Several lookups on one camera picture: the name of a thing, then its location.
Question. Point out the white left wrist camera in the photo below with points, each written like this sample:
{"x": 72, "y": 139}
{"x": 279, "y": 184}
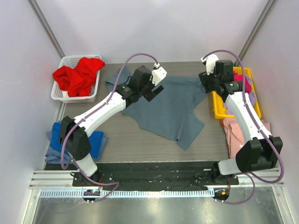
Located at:
{"x": 158, "y": 75}

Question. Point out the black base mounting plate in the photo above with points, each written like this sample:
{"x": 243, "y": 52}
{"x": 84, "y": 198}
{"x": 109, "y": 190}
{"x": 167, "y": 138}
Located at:
{"x": 161, "y": 176}

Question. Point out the blue patterned cloth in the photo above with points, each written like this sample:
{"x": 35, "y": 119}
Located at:
{"x": 56, "y": 156}

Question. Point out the magenta pink t shirt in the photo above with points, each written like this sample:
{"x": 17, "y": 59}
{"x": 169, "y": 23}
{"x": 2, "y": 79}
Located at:
{"x": 248, "y": 81}

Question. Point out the right aluminium corner post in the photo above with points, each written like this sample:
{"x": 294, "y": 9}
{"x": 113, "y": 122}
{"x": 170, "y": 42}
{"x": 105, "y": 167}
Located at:
{"x": 267, "y": 9}

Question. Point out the light pink folded t shirt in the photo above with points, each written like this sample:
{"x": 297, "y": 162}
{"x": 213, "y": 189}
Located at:
{"x": 234, "y": 136}

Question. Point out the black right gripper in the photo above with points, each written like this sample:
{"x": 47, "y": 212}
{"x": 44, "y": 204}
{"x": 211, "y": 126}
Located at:
{"x": 205, "y": 80}

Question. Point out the yellow plastic tray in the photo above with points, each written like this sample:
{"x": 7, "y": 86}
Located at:
{"x": 219, "y": 110}

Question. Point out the red t shirt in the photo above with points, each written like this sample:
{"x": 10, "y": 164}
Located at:
{"x": 78, "y": 81}

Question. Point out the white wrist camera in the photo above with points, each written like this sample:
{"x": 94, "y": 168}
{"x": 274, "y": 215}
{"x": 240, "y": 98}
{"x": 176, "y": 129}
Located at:
{"x": 158, "y": 75}
{"x": 209, "y": 61}

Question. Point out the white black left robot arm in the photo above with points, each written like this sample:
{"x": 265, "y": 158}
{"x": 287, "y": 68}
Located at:
{"x": 74, "y": 133}

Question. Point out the aluminium corner post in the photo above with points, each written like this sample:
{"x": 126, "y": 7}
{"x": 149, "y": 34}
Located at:
{"x": 45, "y": 25}
{"x": 267, "y": 9}

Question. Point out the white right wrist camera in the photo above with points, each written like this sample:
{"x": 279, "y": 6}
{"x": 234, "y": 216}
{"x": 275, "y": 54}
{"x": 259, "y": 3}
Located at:
{"x": 209, "y": 61}

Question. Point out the white perforated plastic basket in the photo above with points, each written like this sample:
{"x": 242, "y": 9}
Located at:
{"x": 58, "y": 94}

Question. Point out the grey-blue t shirt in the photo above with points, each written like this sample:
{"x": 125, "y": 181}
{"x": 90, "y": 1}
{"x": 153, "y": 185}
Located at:
{"x": 170, "y": 113}

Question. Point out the lavender purple t shirt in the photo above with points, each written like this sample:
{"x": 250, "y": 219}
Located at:
{"x": 252, "y": 98}

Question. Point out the left aluminium corner post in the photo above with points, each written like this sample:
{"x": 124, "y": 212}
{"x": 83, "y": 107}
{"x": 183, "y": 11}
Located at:
{"x": 45, "y": 25}

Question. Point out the white slotted cable duct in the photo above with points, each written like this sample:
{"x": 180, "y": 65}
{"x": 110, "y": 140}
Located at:
{"x": 87, "y": 193}

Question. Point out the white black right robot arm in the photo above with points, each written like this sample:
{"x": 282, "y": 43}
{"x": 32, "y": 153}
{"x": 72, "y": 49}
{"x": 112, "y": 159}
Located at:
{"x": 261, "y": 149}

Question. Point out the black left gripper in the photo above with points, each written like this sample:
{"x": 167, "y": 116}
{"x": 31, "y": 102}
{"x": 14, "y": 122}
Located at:
{"x": 151, "y": 92}

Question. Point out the aluminium front frame rail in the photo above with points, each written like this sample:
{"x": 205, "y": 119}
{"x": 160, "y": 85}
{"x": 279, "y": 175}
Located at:
{"x": 65, "y": 179}

